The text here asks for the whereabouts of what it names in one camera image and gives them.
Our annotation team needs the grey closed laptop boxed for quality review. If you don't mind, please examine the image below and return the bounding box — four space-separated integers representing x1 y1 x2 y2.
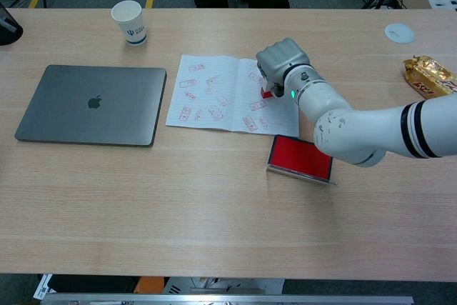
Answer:
14 64 168 148

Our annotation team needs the white printed paper sheet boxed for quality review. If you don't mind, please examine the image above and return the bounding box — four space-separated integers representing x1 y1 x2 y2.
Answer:
33 274 58 301

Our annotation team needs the red ink pad case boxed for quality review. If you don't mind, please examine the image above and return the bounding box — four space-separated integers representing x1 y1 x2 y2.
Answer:
266 134 338 187

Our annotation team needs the stamped notebook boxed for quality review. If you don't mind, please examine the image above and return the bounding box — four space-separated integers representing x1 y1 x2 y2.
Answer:
165 54 301 138

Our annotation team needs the white paper cup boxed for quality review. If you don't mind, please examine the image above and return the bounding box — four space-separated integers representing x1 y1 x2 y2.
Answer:
110 0 149 46

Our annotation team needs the orange object under table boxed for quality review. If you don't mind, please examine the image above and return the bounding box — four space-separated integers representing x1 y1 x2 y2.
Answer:
135 276 169 294

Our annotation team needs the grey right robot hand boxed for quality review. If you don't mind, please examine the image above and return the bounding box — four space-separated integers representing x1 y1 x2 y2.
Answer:
255 37 311 99

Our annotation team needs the gold snack bag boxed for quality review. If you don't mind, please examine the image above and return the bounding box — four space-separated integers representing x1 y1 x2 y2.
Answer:
403 55 457 100

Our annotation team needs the aluminium rail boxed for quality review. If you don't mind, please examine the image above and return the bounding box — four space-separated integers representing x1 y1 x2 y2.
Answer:
41 292 415 305

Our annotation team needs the round grey cable grommet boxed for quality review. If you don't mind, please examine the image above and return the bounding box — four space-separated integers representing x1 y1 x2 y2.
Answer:
384 23 416 45

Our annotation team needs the black monitor base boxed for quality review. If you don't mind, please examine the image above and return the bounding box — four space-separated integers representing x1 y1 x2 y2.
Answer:
0 1 24 46

